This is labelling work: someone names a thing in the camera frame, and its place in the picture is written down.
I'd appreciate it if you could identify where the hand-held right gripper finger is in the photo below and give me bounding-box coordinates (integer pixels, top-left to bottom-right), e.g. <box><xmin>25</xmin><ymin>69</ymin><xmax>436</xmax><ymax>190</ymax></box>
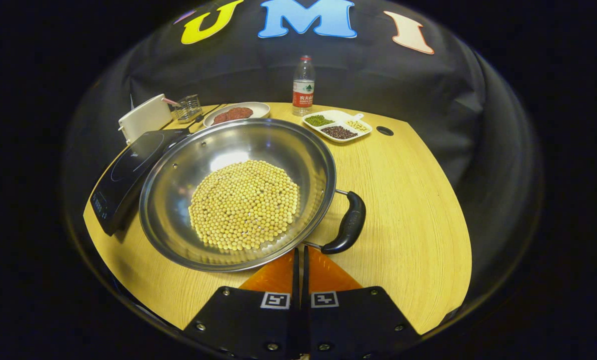
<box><xmin>182</xmin><ymin>248</ymin><xmax>300</xmax><ymax>360</ymax></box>
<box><xmin>302</xmin><ymin>245</ymin><xmax>422</xmax><ymax>360</ymax></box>

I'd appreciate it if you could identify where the pile of yellow soybeans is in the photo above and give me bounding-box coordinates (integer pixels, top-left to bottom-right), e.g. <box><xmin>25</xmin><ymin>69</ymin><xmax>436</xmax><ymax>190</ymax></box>
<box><xmin>188</xmin><ymin>159</ymin><xmax>301</xmax><ymax>251</ymax></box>

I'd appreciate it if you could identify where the stainless steel pot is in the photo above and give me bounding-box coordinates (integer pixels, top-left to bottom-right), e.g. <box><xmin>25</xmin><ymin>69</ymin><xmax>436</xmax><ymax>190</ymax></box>
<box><xmin>138</xmin><ymin>118</ymin><xmax>367</xmax><ymax>273</ymax></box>

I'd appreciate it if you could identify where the black induction cooktop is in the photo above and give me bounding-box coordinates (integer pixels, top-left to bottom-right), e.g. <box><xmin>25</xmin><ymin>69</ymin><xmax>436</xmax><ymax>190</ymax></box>
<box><xmin>89</xmin><ymin>128</ymin><xmax>192</xmax><ymax>237</ymax></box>

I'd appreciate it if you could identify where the pile of dark beans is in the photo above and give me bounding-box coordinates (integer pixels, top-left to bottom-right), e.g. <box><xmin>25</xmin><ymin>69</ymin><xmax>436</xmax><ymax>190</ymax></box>
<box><xmin>321</xmin><ymin>125</ymin><xmax>358</xmax><ymax>140</ymax></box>

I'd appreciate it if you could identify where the white divided dish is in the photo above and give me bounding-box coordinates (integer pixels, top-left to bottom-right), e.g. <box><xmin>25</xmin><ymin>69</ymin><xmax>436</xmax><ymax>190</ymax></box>
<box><xmin>302</xmin><ymin>109</ymin><xmax>373</xmax><ymax>144</ymax></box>

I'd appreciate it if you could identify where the white round plate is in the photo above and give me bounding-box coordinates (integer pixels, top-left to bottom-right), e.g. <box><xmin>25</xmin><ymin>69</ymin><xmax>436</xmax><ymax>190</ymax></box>
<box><xmin>203</xmin><ymin>102</ymin><xmax>271</xmax><ymax>128</ymax></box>

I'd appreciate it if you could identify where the clear plastic water bottle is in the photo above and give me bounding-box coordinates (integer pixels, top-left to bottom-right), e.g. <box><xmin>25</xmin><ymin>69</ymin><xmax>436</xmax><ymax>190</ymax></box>
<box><xmin>292</xmin><ymin>55</ymin><xmax>316</xmax><ymax>117</ymax></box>

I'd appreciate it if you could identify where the white toaster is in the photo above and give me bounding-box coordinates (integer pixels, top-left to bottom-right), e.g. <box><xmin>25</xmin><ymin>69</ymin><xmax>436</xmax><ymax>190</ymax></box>
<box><xmin>117</xmin><ymin>93</ymin><xmax>173</xmax><ymax>146</ymax></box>

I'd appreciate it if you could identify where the black power cord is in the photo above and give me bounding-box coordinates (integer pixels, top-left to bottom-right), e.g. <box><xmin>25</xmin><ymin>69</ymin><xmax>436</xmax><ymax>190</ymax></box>
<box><xmin>187</xmin><ymin>103</ymin><xmax>228</xmax><ymax>135</ymax></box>

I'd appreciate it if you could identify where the metal wire basket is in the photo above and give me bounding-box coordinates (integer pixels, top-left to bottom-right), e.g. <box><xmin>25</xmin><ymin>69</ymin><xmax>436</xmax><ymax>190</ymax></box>
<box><xmin>173</xmin><ymin>94</ymin><xmax>203</xmax><ymax>124</ymax></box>

